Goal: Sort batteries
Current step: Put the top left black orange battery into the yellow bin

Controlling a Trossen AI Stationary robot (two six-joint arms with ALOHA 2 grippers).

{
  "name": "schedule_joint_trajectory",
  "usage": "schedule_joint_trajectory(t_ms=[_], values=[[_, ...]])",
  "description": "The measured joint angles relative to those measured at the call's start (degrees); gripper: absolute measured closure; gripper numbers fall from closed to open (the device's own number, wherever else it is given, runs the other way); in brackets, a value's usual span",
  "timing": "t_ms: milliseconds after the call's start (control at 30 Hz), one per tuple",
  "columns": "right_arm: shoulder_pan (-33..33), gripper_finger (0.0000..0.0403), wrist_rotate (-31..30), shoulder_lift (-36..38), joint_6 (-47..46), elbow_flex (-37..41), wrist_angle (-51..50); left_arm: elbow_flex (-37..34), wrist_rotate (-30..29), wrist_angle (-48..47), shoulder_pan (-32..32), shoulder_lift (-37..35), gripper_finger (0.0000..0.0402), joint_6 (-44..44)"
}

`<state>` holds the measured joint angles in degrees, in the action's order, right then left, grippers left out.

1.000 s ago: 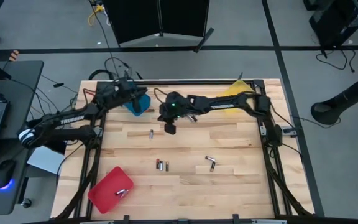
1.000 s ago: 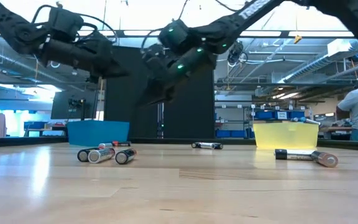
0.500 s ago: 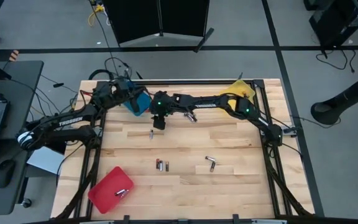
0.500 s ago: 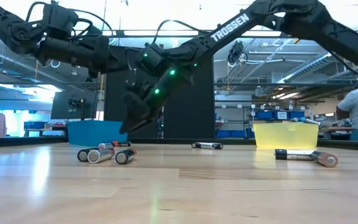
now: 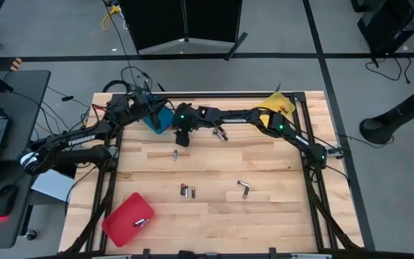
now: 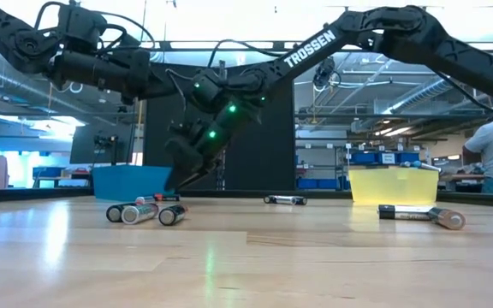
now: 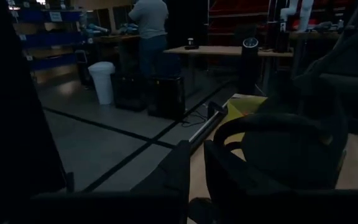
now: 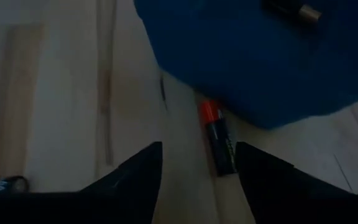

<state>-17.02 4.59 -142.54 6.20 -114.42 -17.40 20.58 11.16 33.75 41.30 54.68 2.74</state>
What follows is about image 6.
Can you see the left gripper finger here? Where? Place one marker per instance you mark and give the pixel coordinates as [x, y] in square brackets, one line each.
[161, 87]

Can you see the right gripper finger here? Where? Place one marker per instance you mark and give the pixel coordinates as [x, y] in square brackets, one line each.
[178, 179]
[212, 170]

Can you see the red black battery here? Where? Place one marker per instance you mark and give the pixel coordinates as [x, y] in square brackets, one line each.
[167, 197]

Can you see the small silver battery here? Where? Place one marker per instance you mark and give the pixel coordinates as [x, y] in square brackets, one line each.
[144, 199]
[280, 200]

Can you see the small black copper battery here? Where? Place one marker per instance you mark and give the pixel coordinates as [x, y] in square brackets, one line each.
[301, 201]

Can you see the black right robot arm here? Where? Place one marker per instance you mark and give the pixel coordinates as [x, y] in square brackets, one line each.
[400, 30]

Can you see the black partition panel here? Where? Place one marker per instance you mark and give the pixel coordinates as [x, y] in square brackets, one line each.
[156, 128]
[268, 149]

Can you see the blue plastic bin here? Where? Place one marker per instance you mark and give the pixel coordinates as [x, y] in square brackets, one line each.
[131, 183]

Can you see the black device on stand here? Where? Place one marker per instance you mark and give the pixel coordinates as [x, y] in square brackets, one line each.
[105, 143]

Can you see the dark monitor screen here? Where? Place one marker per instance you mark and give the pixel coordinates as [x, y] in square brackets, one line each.
[84, 145]

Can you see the blue storage bin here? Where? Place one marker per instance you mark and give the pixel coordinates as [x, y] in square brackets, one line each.
[408, 158]
[364, 158]
[307, 184]
[49, 173]
[328, 184]

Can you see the metal shelf rack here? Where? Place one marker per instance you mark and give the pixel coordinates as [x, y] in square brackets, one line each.
[321, 147]

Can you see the black hanging device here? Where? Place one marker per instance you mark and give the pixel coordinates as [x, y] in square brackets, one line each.
[325, 72]

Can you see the yellow plastic bin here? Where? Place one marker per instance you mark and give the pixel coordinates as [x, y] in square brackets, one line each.
[394, 186]

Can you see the blue silver cylindrical object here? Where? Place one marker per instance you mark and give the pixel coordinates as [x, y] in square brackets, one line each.
[426, 167]

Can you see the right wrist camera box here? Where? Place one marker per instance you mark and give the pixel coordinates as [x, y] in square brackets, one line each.
[183, 130]

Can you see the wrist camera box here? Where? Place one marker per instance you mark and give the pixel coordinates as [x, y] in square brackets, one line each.
[81, 25]
[183, 130]

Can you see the black table edge rail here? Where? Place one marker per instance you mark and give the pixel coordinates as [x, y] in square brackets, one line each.
[246, 193]

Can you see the overhead light bar frame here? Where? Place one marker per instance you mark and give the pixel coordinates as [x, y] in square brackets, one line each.
[165, 45]

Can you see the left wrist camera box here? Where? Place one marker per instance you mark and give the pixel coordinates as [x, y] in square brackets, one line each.
[81, 25]

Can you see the silver ventilation duct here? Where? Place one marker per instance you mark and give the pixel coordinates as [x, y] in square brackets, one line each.
[422, 94]

